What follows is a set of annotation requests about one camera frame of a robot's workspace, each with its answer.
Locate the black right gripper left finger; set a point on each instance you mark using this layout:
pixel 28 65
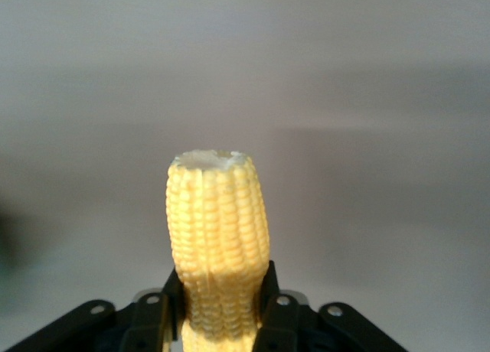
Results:
pixel 153 321

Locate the yellow corn cob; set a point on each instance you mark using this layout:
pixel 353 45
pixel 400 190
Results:
pixel 218 229

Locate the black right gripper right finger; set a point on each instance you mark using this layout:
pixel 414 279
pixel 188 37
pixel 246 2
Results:
pixel 291 321

